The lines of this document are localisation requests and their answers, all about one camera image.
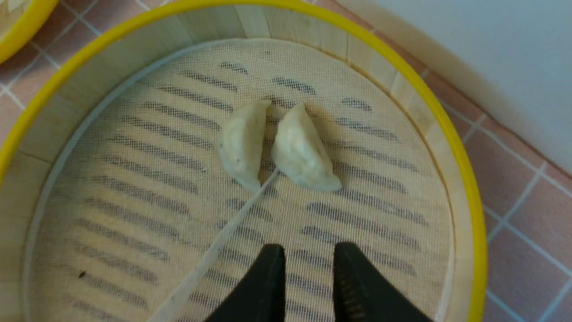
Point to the white mesh steamer liner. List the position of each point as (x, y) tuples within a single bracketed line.
[(141, 194)]

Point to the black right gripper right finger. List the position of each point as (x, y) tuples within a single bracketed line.
[(362, 294)]

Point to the bamboo steamer basket yellow rim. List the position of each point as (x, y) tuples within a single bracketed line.
[(30, 154)]

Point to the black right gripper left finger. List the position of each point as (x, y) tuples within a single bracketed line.
[(260, 294)]

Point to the bamboo steamer lid yellow rim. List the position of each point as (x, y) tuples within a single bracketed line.
[(20, 20)]

